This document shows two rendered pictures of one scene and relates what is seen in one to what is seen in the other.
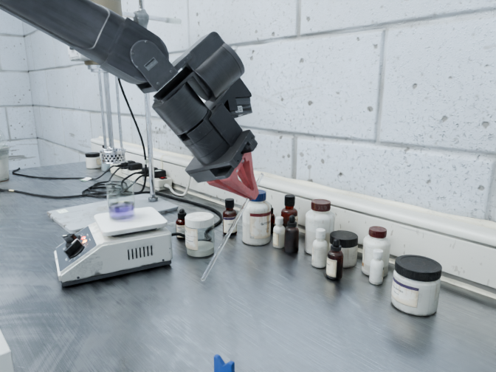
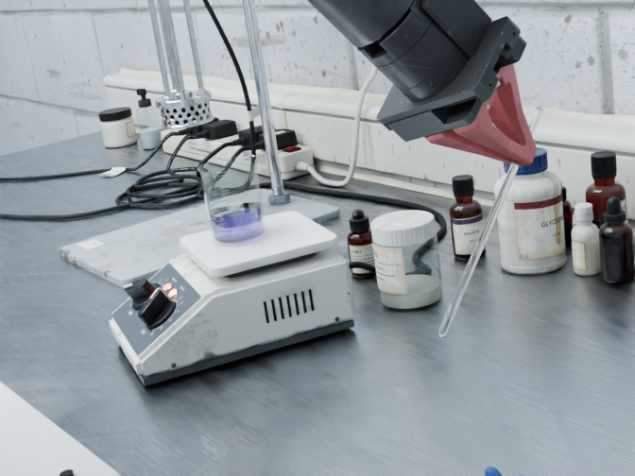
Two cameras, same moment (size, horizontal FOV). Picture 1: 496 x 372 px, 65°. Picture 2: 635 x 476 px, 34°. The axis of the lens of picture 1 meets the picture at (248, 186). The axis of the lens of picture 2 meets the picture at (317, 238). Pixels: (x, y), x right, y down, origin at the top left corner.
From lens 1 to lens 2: 0.17 m
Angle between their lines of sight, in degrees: 10
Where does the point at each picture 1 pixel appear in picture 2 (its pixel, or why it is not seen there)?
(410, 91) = not seen: outside the picture
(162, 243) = (333, 282)
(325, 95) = not seen: outside the picture
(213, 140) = (435, 49)
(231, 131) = (469, 25)
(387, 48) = not seen: outside the picture
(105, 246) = (220, 298)
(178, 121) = (362, 19)
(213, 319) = (467, 419)
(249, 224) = (515, 227)
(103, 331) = (252, 455)
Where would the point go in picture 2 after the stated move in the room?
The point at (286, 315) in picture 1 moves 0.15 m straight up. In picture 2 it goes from (620, 402) to (608, 200)
